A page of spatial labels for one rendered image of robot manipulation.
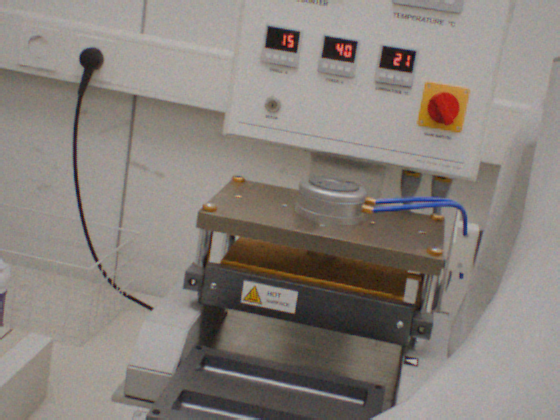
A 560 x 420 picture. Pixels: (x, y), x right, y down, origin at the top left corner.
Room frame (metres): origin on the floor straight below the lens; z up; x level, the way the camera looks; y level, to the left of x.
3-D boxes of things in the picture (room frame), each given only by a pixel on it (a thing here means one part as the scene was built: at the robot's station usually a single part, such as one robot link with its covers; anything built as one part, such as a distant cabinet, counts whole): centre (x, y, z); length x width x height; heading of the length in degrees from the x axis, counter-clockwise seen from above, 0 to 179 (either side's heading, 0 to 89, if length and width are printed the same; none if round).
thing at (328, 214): (1.14, -0.08, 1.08); 0.31 x 0.24 x 0.13; 83
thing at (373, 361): (1.14, -0.06, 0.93); 0.46 x 0.35 x 0.01; 173
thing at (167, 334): (1.06, 0.09, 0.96); 0.25 x 0.05 x 0.07; 173
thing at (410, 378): (1.02, -0.18, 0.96); 0.26 x 0.05 x 0.07; 173
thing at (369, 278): (1.11, -0.06, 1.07); 0.22 x 0.17 x 0.10; 83
